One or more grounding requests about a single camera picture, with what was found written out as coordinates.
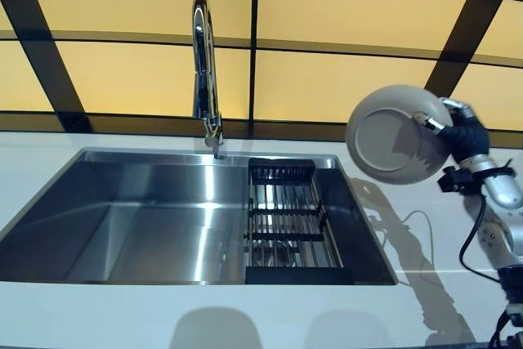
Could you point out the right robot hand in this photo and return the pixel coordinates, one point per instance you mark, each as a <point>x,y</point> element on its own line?
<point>470,136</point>

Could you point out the beige ceramic plate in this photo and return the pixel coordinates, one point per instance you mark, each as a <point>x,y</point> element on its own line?
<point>380,144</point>

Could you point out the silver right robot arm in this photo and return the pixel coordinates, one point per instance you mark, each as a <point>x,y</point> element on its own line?
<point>502,189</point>

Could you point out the black dish drying rack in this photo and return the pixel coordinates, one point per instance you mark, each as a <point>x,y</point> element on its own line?
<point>282,169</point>

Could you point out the chrome gooseneck kitchen faucet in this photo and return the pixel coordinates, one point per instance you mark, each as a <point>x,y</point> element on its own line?
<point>202,79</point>

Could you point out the stainless steel sink basin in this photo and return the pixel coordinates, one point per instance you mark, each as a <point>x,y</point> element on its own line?
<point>143,222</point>

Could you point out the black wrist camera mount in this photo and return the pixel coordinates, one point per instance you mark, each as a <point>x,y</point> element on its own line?
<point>453,179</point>

